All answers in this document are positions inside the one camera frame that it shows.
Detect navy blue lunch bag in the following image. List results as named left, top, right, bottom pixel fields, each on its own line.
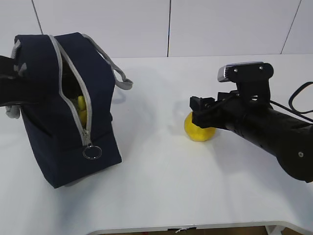
left=6, top=33, right=133, bottom=188

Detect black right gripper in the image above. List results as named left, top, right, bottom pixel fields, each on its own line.
left=189, top=92, right=273, bottom=140

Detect yellow banana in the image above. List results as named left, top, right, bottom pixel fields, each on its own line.
left=77, top=95, right=87, bottom=127

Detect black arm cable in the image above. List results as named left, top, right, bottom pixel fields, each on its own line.
left=268, top=81, right=313, bottom=123

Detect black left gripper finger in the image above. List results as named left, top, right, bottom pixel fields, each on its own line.
left=0, top=55, right=59, bottom=106

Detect yellow pear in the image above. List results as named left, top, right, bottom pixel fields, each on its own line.
left=184, top=112, right=216, bottom=142

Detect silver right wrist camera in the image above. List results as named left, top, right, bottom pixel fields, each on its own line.
left=217, top=61, right=264, bottom=83

